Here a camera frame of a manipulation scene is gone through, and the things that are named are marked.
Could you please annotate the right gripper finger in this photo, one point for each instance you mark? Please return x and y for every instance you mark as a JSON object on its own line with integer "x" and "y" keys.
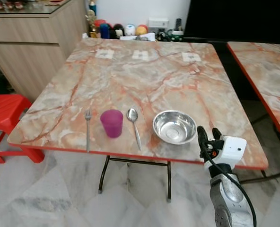
{"x": 216, "y": 133}
{"x": 203, "y": 134}

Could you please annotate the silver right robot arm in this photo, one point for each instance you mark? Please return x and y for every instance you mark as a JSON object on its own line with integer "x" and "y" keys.
{"x": 227, "y": 201}

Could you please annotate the stainless steel bowl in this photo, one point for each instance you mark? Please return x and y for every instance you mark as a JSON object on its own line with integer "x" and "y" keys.
{"x": 174, "y": 127}

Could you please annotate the silver metal spoon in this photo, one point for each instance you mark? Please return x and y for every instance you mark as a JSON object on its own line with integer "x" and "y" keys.
{"x": 135, "y": 128}

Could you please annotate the marble pattern folding table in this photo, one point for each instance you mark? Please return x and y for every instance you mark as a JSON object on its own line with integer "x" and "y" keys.
{"x": 267, "y": 71}
{"x": 144, "y": 85}

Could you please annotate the white paper tag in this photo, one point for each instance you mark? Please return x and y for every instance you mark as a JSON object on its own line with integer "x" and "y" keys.
{"x": 191, "y": 57}
{"x": 104, "y": 54}
{"x": 142, "y": 55}

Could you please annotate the purple plastic cup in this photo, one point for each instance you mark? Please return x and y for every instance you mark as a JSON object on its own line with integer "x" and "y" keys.
{"x": 112, "y": 124}

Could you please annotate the silver metal fork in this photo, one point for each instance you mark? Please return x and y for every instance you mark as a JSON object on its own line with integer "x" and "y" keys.
{"x": 87, "y": 132}

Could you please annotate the black television screen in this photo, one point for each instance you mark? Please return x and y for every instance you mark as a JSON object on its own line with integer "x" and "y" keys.
{"x": 234, "y": 19}

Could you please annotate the orange round toy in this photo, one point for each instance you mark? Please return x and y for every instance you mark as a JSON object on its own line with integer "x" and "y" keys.
{"x": 141, "y": 30}

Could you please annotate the white round toy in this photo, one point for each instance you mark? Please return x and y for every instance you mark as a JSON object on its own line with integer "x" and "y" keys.
{"x": 129, "y": 29}

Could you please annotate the black plush toy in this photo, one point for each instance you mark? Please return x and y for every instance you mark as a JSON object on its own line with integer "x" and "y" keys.
{"x": 117, "y": 30}

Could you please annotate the blue cylinder container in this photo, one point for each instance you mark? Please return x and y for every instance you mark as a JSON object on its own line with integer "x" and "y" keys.
{"x": 104, "y": 30}

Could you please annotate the red round toy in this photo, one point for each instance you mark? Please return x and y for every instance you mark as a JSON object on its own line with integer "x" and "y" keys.
{"x": 99, "y": 21}

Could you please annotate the gold trophy figure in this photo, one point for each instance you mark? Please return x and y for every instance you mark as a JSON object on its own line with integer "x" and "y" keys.
{"x": 91, "y": 24}

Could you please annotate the blue bottle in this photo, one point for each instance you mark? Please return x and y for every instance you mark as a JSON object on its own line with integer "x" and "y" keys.
{"x": 92, "y": 7}

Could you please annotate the light wooden cabinet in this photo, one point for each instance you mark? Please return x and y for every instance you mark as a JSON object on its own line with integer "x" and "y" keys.
{"x": 33, "y": 52}

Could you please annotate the red plastic stool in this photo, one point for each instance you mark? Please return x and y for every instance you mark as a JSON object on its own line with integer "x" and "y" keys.
{"x": 5, "y": 111}

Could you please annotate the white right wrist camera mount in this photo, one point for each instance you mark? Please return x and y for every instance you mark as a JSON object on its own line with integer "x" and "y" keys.
{"x": 233, "y": 149}

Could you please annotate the white wall socket box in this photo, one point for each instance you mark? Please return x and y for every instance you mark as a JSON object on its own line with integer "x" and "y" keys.
{"x": 158, "y": 22}

